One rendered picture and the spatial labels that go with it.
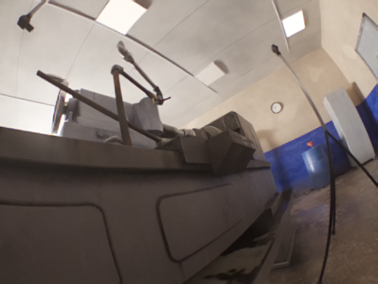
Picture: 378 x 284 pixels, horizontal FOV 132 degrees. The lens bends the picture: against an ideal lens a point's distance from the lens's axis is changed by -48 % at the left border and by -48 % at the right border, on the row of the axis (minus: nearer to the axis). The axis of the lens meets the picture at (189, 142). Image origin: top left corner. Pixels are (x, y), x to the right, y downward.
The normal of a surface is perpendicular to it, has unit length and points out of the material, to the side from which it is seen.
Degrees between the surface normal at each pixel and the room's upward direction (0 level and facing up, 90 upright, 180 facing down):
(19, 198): 90
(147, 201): 90
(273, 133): 90
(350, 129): 90
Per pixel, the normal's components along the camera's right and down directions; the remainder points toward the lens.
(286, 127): -0.62, -0.12
